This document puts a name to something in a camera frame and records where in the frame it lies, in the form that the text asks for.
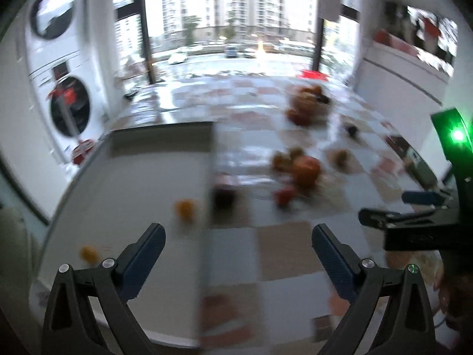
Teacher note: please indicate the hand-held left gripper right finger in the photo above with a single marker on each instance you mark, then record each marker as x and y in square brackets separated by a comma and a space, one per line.
[332, 262]

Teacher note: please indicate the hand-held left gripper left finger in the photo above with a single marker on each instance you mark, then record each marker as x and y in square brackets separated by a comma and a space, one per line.
[144, 262]

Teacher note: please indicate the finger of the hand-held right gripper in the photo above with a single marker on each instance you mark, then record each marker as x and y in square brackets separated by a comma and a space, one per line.
[391, 218]
[423, 198]

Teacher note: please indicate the grey rectangular tray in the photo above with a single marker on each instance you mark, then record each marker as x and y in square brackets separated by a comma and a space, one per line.
[140, 207]

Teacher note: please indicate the brown longan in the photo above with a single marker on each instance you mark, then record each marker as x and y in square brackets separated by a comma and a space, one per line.
[281, 161]
[342, 157]

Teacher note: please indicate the orange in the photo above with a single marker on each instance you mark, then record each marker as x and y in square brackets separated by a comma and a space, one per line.
[306, 98]
[306, 170]

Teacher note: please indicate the dark plum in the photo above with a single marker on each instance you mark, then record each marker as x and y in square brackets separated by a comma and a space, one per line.
[351, 130]
[324, 99]
[224, 192]

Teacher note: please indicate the clear glass bowl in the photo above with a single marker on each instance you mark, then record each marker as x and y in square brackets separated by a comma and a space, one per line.
[314, 112]

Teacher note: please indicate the small kumquat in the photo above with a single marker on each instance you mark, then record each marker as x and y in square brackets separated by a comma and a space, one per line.
[89, 254]
[184, 209]

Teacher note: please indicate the white cabinet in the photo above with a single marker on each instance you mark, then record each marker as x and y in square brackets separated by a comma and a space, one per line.
[399, 74]

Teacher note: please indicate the red bucket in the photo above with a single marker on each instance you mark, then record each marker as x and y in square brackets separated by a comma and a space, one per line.
[82, 151]

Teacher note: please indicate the pink basin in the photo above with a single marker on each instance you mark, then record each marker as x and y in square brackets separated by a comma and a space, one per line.
[404, 48]

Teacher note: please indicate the hanging clothes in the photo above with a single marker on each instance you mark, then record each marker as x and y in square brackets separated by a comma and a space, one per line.
[430, 37]

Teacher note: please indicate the red basket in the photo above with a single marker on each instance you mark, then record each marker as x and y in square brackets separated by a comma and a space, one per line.
[314, 74]

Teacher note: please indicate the red basin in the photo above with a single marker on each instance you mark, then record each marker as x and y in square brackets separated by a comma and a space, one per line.
[380, 37]

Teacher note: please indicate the white washing machine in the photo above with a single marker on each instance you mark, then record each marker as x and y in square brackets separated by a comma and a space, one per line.
[70, 107]

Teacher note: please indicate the hanging cloth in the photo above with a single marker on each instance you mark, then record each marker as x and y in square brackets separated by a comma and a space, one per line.
[328, 5]

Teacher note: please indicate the white stacked dryer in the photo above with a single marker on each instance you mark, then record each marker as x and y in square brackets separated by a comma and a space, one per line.
[53, 18]

